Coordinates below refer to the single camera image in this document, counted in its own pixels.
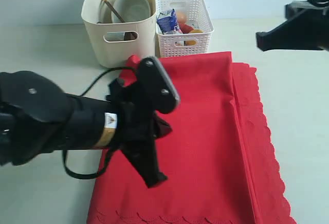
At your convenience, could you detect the brown wooden plate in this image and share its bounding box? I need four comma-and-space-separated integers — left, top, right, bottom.
124, 32, 136, 41

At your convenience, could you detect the white ceramic bowl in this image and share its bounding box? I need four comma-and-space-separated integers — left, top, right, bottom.
113, 0, 151, 23

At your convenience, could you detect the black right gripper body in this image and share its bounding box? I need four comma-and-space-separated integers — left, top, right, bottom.
284, 2, 328, 51

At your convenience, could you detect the steel cup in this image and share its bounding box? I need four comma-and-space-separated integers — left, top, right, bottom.
98, 0, 112, 24

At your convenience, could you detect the yellow lemon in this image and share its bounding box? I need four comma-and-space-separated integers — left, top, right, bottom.
185, 29, 203, 46

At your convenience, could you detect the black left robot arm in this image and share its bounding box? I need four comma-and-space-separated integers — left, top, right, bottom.
1, 71, 172, 188

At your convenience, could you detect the red table cloth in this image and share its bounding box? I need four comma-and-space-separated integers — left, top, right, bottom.
87, 52, 294, 223

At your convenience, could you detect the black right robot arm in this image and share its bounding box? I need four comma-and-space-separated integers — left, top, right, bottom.
255, 0, 328, 51

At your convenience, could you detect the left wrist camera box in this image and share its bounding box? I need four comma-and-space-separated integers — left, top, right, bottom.
136, 57, 180, 114

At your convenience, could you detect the blue milk carton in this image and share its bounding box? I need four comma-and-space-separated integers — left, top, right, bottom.
157, 9, 182, 35

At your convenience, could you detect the red toy shrimp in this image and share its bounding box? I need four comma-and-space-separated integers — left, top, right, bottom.
179, 24, 202, 34

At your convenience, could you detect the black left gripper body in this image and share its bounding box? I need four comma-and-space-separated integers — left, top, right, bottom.
106, 78, 158, 150

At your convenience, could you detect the cream plastic bin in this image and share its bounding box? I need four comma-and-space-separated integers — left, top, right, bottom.
81, 0, 156, 68

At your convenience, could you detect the white perforated basket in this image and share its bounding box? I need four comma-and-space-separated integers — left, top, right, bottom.
156, 0, 214, 57

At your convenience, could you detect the brown egg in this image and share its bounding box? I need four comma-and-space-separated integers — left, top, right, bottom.
176, 11, 187, 24

